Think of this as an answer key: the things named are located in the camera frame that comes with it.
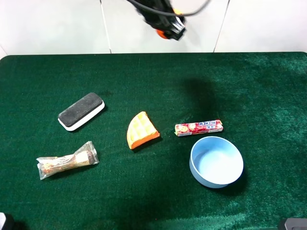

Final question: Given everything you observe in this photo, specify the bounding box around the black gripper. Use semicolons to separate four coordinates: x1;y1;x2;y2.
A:
136;0;185;40

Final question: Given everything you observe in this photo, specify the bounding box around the orange mandarin fruit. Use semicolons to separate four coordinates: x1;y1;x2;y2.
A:
156;16;186;39

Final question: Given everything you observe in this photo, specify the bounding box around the red Hi-Chew candy pack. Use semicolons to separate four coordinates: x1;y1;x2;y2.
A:
175;120;224;137

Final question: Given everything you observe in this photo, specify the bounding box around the yellow orange waffle slice toy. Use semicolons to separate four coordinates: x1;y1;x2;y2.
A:
127;111;160;150

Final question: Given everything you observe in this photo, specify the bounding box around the green velvet table cloth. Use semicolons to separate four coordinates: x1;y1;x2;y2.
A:
0;52;307;230

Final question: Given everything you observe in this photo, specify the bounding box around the black and white board eraser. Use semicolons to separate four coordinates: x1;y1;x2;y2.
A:
58;92;105;132

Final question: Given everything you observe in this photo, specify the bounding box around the light blue bowl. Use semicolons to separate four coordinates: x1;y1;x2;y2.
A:
189;136;244;189

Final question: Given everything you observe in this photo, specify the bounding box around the clear wrapped snack package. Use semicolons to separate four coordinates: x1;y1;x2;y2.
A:
36;141;99;180

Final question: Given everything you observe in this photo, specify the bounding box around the dark grey device bottom right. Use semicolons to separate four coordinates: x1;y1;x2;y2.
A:
278;218;307;230

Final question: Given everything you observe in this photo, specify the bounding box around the black cable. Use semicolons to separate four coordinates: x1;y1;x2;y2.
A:
127;0;212;17

